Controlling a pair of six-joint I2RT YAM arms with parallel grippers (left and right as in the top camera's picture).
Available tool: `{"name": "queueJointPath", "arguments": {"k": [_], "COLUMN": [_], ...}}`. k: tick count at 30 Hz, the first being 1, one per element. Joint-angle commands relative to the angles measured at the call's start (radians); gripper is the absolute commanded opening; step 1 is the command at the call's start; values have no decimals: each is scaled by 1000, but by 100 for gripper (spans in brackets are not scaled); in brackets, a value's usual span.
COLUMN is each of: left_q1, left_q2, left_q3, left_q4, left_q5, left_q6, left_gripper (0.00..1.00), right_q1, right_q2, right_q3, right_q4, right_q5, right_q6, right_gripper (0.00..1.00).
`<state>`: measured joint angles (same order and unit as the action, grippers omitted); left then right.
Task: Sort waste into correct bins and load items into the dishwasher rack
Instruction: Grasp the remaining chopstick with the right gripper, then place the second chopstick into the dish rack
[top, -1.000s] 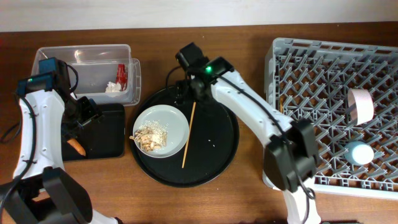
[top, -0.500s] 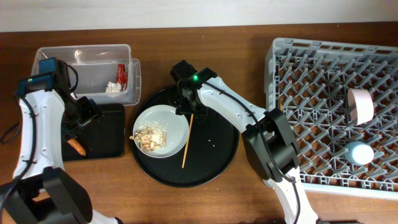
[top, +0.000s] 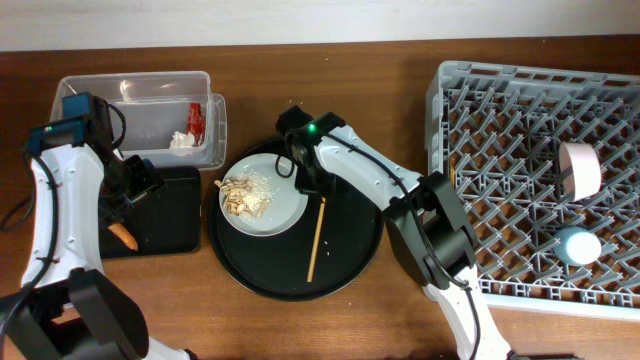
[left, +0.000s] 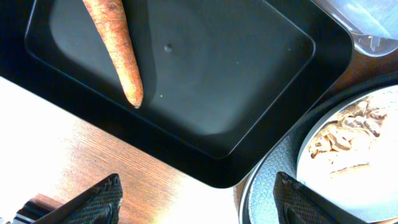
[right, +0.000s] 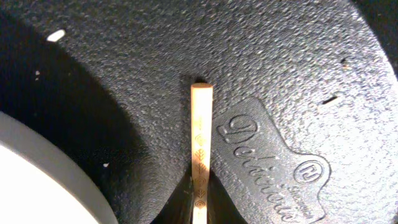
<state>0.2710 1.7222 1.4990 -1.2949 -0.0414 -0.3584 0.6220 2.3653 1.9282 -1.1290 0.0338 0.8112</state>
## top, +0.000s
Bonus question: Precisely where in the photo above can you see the rice and mushroom scraps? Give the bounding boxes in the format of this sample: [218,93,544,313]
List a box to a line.
[214,170,274,219]

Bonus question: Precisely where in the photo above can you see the round black serving tray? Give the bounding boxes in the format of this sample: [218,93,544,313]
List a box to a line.
[207,137,385,302]

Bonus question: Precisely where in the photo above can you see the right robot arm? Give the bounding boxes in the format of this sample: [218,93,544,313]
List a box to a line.
[276,106,516,360]

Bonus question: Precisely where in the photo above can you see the clear plastic waste bin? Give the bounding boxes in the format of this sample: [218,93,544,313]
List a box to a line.
[50,71,228,170]

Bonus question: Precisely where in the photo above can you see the pink bowl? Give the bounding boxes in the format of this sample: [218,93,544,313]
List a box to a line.
[559,142,602,202]

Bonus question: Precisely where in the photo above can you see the red snack wrapper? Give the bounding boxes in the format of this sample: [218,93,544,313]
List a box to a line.
[186,103,206,146]

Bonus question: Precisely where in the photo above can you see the black rectangular tray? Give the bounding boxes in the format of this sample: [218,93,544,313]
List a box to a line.
[99,166,201,259]

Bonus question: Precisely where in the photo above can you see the blue cup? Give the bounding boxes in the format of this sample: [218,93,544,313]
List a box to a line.
[553,226,602,266]

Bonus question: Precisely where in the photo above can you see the white tissue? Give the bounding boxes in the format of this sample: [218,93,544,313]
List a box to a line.
[169,131,196,149]

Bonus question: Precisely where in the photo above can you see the grey plate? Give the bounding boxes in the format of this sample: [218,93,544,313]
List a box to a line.
[217,153,308,237]

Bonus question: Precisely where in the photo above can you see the grey dishwasher rack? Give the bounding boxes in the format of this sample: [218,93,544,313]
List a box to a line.
[425,61,639,321]

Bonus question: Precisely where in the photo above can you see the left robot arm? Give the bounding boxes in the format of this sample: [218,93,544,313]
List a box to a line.
[1,92,195,359]

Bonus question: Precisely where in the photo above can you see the orange carrot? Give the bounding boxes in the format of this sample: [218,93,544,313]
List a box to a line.
[108,223,139,251]

